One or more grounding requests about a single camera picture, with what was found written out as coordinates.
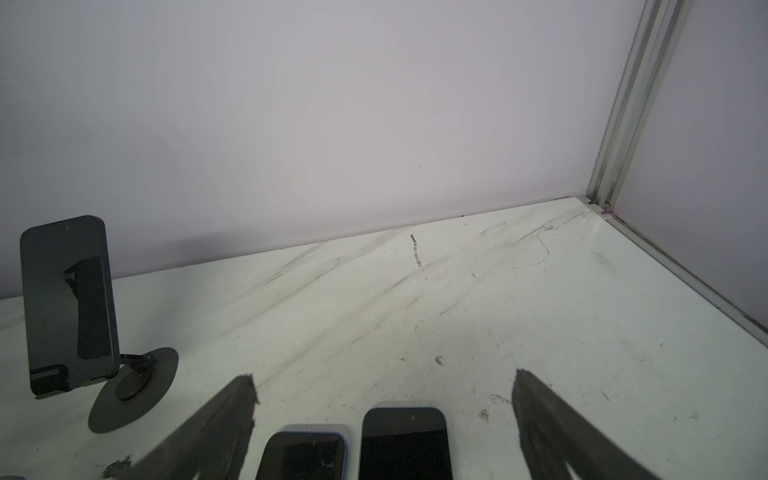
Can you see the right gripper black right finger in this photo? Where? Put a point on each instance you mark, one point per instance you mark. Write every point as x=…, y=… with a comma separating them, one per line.
x=557, y=442

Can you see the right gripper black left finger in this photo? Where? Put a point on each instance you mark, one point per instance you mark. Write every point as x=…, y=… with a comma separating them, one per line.
x=211, y=444

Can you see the black phone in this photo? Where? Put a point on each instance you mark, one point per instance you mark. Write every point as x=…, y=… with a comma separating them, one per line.
x=306, y=451
x=70, y=320
x=405, y=443

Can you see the dark round stand rear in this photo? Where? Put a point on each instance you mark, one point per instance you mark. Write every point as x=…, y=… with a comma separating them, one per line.
x=141, y=382

